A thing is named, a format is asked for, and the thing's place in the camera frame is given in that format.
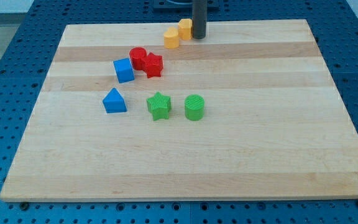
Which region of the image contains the blue cube block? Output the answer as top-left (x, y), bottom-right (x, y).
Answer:
top-left (113, 58), bottom-right (135, 83)

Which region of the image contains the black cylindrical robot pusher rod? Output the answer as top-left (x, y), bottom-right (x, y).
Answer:
top-left (192, 0), bottom-right (208, 39)

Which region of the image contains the green cylinder block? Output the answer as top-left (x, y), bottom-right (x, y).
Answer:
top-left (185, 95), bottom-right (204, 121)

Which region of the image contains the blue triangle block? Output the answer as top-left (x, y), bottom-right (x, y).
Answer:
top-left (103, 88), bottom-right (127, 113)

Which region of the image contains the yellow pentagon block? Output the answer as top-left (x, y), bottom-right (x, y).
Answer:
top-left (178, 19), bottom-right (193, 40)

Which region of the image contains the yellow heart block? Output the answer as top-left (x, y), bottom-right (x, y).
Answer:
top-left (163, 27), bottom-right (180, 49)

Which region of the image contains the red cylinder block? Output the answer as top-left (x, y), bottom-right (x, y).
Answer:
top-left (129, 47), bottom-right (147, 70)

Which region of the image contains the green star block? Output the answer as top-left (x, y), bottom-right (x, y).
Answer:
top-left (146, 92), bottom-right (172, 121)

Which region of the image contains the red star block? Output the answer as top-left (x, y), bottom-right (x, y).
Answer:
top-left (142, 52), bottom-right (163, 78)

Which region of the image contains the light wooden board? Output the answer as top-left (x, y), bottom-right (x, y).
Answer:
top-left (0, 19), bottom-right (358, 202)

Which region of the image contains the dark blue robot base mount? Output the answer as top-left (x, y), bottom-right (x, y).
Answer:
top-left (150, 0), bottom-right (220, 11)

